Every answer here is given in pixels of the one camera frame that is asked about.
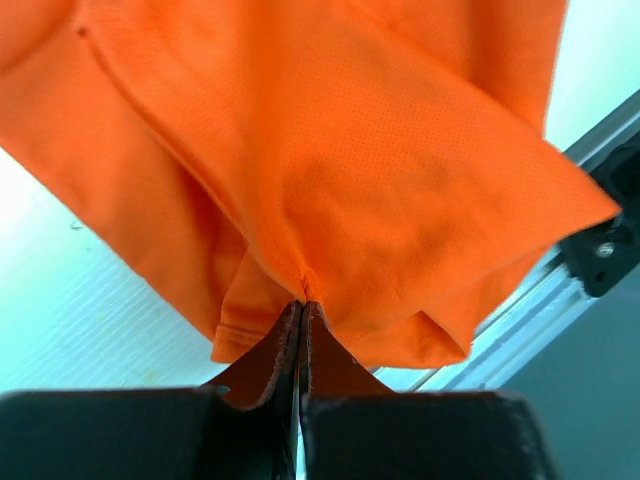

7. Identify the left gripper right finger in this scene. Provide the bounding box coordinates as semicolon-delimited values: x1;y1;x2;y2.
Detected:
299;302;555;479

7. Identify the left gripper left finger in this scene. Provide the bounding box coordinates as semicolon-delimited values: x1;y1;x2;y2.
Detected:
1;302;302;479

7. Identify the orange t shirt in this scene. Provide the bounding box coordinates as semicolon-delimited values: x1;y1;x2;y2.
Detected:
1;1;619;368

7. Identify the aluminium mounting rail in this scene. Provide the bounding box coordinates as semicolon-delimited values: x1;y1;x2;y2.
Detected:
374;89;640;396

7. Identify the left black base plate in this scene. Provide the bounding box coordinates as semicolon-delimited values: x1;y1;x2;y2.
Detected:
560;140;639;298

